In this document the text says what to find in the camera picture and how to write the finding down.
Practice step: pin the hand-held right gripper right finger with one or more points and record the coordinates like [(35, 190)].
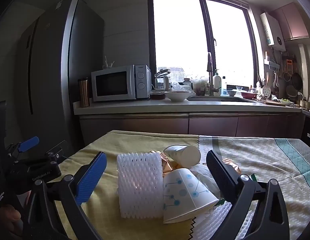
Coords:
[(219, 170)]

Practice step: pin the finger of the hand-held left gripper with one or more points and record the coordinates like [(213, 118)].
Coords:
[(28, 143), (57, 151)]

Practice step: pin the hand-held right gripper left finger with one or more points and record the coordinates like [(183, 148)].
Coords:
[(91, 177)]

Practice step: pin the golden snack wrapper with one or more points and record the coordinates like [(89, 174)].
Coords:
[(168, 166), (232, 166)]

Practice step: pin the clear green-edged snack wrapper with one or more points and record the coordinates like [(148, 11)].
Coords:
[(221, 200), (253, 178)]

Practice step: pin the white paper cup blue print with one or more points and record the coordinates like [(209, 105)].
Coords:
[(185, 192), (187, 155)]

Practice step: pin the white foam net sleeve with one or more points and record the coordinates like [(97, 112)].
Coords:
[(140, 185), (214, 217)]

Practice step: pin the person's left hand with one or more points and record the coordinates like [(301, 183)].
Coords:
[(6, 216)]

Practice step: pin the yellow patterned tablecloth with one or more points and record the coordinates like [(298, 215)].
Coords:
[(102, 145)]

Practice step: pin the copper thermos tumbler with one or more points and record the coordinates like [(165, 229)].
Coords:
[(84, 92)]

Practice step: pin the kitchen sink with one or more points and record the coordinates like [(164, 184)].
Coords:
[(219, 99)]

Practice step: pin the brown kitchen counter cabinet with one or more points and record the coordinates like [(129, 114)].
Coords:
[(157, 125)]

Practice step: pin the grey refrigerator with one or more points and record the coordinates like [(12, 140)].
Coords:
[(45, 67)]

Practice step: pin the white ceramic bowl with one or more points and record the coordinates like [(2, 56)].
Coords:
[(177, 96)]

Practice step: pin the wooden cutting board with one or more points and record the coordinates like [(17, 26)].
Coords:
[(272, 103)]

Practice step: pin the clear food container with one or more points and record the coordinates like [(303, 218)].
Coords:
[(199, 86)]

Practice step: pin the white microwave oven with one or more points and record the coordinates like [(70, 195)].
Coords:
[(112, 83)]

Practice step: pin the white soap pump bottle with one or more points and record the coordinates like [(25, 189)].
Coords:
[(216, 82)]

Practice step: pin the clear plastic bag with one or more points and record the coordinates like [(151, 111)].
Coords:
[(181, 87)]

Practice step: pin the metal kitchen faucet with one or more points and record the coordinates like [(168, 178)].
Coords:
[(209, 75)]

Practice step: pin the dark red bowl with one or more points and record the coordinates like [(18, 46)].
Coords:
[(157, 95)]

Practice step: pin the black oven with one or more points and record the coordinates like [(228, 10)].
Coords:
[(308, 130)]

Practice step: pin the small white ornament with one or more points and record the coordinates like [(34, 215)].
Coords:
[(108, 63)]

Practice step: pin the glass jug with lid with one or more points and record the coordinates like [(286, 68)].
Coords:
[(162, 80)]

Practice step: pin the black frying pan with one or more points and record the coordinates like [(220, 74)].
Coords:
[(296, 80)]

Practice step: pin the orange grater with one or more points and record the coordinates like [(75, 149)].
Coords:
[(289, 65)]

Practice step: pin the kitchen window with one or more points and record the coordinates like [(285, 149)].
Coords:
[(180, 37)]

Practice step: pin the white water heater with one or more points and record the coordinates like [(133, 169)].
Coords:
[(273, 32)]

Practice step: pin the brown wall cabinet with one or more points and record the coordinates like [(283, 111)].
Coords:
[(292, 22)]

